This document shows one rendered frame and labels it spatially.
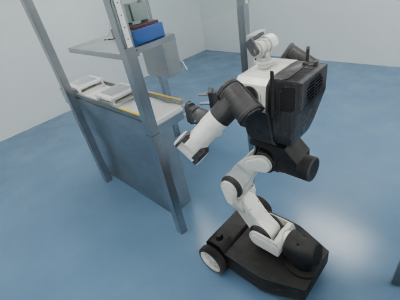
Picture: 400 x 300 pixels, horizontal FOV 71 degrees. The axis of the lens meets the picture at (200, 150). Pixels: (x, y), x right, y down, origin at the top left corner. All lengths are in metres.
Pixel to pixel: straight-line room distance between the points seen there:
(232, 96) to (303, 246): 0.96
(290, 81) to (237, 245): 1.15
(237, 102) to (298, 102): 0.22
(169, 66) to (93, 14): 3.58
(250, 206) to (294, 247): 0.31
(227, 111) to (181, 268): 1.31
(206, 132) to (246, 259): 0.99
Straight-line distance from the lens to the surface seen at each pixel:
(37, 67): 4.91
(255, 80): 1.08
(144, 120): 1.62
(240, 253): 1.83
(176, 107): 1.85
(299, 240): 1.66
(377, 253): 2.15
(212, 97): 1.58
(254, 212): 1.68
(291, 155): 1.24
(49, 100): 5.01
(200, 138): 1.03
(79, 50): 1.94
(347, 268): 2.04
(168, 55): 1.72
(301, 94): 1.03
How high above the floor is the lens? 1.66
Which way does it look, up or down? 34 degrees down
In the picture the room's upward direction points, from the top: 11 degrees counter-clockwise
